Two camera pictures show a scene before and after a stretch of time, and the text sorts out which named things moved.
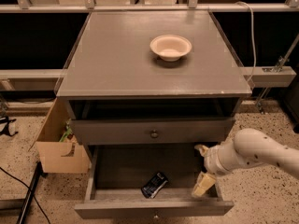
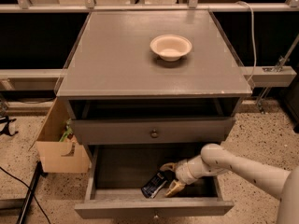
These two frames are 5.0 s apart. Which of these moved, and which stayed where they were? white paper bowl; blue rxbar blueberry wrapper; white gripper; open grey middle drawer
Moved: white gripper
Stayed: open grey middle drawer; blue rxbar blueberry wrapper; white paper bowl
